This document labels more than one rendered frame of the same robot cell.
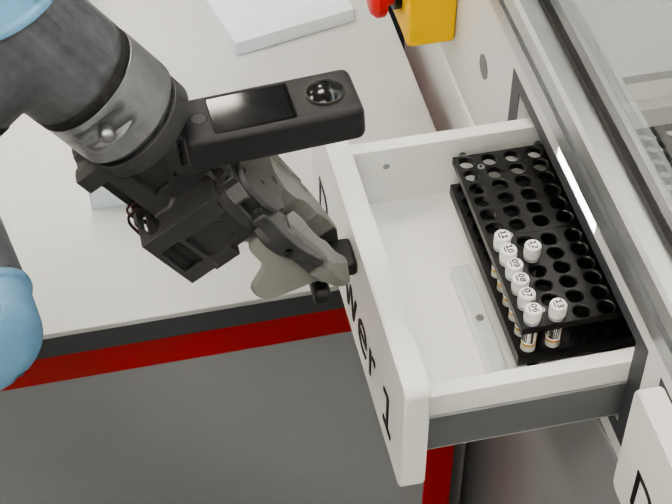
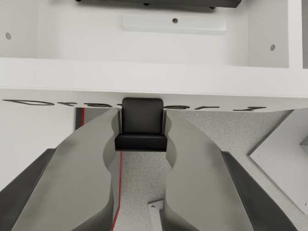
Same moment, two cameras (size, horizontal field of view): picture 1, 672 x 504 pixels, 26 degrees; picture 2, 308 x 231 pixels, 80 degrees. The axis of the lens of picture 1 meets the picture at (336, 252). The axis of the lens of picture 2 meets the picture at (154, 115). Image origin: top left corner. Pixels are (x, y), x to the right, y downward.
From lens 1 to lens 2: 0.94 m
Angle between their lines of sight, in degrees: 45
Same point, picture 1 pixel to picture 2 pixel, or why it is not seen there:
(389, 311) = (271, 85)
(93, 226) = not seen: outside the picture
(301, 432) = not seen: hidden behind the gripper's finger
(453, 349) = (186, 49)
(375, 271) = (209, 83)
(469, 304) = (160, 24)
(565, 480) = not seen: hidden behind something
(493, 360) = (213, 24)
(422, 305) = (144, 57)
